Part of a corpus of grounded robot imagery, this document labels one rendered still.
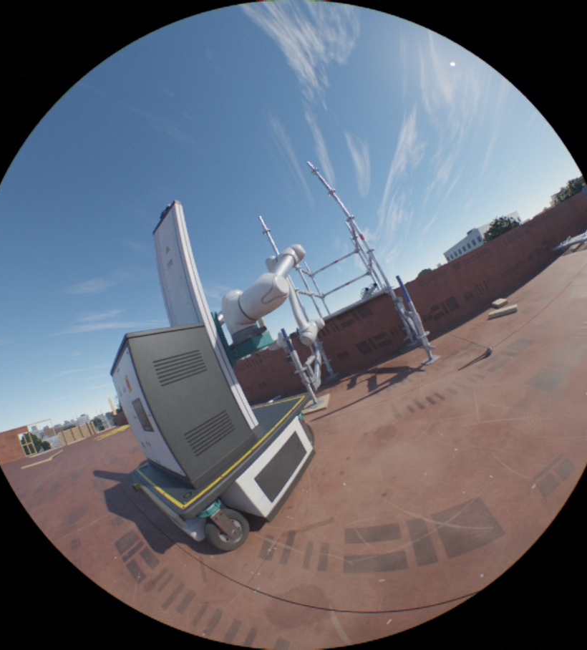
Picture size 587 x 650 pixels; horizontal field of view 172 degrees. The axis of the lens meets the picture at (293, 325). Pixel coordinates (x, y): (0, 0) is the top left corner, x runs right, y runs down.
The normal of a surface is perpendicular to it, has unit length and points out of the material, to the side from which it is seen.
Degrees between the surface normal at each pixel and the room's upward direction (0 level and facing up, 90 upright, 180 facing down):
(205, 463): 90
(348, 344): 90
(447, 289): 90
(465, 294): 90
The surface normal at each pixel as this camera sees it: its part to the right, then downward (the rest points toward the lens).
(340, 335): -0.37, 0.08
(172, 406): 0.80, -0.40
